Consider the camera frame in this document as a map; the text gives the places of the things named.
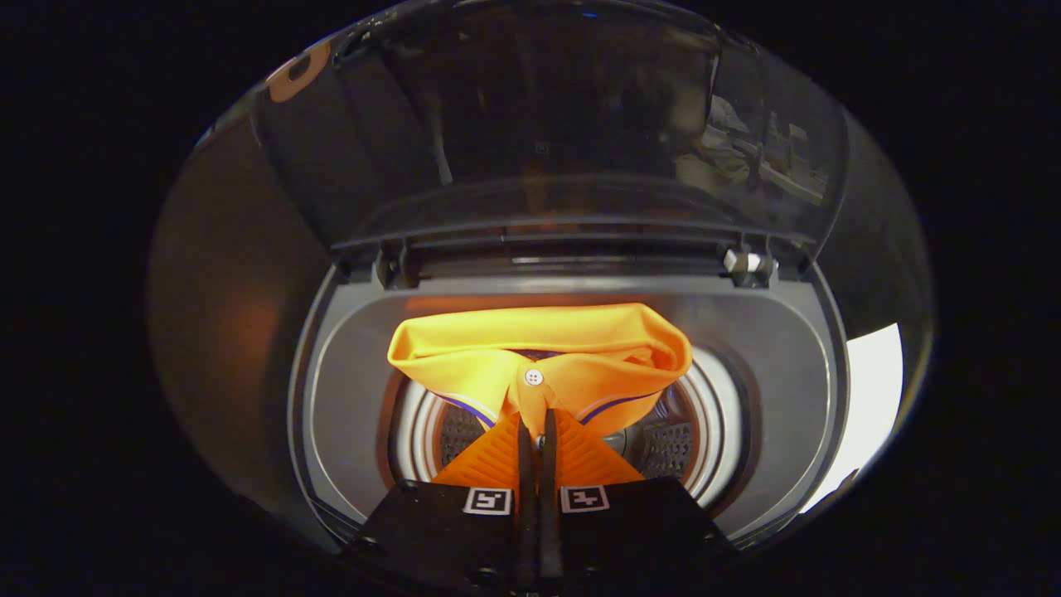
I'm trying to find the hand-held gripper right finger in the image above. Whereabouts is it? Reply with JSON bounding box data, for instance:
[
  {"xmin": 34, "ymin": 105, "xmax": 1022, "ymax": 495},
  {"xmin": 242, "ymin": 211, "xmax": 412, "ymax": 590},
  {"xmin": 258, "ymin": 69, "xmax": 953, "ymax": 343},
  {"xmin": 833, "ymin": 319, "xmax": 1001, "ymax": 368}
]
[{"xmin": 539, "ymin": 408, "xmax": 739, "ymax": 597}]

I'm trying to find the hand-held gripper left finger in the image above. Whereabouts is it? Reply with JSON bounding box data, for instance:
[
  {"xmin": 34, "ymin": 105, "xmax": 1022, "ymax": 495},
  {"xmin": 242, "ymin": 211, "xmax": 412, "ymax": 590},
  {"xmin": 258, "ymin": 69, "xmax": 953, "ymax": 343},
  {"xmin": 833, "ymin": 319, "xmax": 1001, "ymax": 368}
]
[{"xmin": 344, "ymin": 412, "xmax": 531, "ymax": 597}]

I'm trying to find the orange polo shirt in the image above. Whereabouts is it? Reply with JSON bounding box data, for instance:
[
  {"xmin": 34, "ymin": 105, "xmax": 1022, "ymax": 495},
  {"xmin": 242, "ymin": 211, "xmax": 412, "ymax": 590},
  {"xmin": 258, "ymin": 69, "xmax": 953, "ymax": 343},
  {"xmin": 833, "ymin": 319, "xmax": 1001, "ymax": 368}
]
[{"xmin": 387, "ymin": 303, "xmax": 694, "ymax": 440}]

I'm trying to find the dark transparent washing machine lid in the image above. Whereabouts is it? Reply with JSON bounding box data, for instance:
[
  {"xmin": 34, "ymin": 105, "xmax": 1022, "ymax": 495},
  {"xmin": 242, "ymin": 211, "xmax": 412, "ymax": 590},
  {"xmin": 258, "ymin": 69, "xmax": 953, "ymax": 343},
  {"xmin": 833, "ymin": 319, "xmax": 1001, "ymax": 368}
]
[{"xmin": 249, "ymin": 0, "xmax": 851, "ymax": 266}]

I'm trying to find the white flat board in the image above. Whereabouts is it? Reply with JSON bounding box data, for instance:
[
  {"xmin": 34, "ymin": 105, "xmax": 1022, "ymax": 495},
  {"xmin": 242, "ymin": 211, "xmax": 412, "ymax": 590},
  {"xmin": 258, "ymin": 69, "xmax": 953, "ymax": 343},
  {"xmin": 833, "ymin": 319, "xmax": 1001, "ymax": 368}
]
[{"xmin": 800, "ymin": 322, "xmax": 904, "ymax": 515}]

